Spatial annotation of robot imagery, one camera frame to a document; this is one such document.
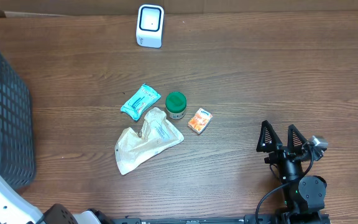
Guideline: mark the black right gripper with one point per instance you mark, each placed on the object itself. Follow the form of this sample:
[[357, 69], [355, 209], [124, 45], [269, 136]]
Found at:
[[293, 149]]

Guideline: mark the orange Kleenex tissue pack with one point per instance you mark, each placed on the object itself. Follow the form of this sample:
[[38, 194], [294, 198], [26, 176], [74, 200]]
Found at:
[[200, 121]]

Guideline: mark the green lid jar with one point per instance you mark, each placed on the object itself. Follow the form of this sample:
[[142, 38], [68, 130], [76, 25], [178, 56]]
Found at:
[[175, 104]]

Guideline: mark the beige paper pouch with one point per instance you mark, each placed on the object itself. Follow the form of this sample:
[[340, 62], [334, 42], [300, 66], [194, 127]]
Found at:
[[157, 134]]

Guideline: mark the teal wet wipes pack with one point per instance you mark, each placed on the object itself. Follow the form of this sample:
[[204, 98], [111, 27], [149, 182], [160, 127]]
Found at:
[[143, 99]]

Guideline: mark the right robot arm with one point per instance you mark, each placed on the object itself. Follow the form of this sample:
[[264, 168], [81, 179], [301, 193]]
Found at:
[[303, 193]]

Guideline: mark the white barcode scanner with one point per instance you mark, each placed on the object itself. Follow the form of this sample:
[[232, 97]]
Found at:
[[149, 27]]

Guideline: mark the grey plastic mesh basket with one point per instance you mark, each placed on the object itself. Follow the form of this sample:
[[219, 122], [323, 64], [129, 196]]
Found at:
[[17, 149]]

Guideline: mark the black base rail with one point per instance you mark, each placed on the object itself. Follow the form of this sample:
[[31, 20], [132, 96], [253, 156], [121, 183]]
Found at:
[[247, 219]]

